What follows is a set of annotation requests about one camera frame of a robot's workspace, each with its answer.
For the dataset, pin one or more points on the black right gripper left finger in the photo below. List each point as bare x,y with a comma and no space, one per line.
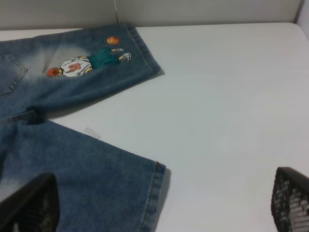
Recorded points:
33,208

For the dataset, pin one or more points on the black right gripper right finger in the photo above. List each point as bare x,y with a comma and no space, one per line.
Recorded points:
290,200

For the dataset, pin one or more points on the children's blue denim shorts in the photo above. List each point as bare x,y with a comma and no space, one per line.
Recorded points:
101,188

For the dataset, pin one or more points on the clear tape strip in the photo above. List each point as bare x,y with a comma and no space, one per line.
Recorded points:
92,133

